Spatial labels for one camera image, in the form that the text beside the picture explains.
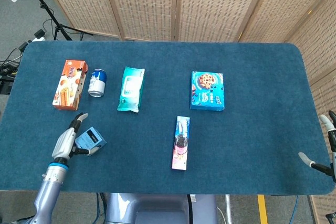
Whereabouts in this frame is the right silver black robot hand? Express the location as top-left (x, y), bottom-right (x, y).
top-left (298, 110), bottom-right (336, 183)

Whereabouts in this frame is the black floor cable bundle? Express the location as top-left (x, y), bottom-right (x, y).
top-left (0, 47), bottom-right (24, 80)

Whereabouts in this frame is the long blue pink cookie box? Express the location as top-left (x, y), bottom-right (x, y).
top-left (171, 115), bottom-right (191, 171)

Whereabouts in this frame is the small blue speaker box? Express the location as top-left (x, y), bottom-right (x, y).
top-left (75, 126), bottom-right (108, 157)

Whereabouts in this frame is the blue cable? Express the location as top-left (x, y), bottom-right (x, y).
top-left (290, 195), bottom-right (300, 224)
top-left (95, 193), bottom-right (102, 224)

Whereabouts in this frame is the woven wooden folding screen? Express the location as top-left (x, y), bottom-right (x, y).
top-left (36, 0), bottom-right (336, 224)

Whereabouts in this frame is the blue table cloth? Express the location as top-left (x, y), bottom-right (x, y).
top-left (0, 40), bottom-right (334, 196)

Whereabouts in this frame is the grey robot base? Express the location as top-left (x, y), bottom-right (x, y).
top-left (104, 193), bottom-right (218, 224)

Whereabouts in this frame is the blue chocolate cookie box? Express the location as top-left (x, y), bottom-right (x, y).
top-left (190, 71), bottom-right (225, 112)

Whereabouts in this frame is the green wet wipes pack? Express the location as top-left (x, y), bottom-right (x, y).
top-left (117, 66), bottom-right (145, 113)

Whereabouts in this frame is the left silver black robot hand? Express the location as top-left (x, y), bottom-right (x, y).
top-left (51, 112), bottom-right (102, 161)

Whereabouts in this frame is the black tripod stand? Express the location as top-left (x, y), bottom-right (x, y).
top-left (20, 0), bottom-right (94, 41)

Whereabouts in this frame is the white power strip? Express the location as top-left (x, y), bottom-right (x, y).
top-left (31, 29), bottom-right (47, 42)

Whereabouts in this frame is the blue and white can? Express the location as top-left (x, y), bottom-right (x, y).
top-left (88, 68), bottom-right (108, 98)

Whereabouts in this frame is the metal table leg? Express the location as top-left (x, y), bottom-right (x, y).
top-left (224, 194), bottom-right (233, 224)

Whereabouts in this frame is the orange wafer biscuit box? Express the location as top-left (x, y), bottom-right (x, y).
top-left (52, 59), bottom-right (89, 111)

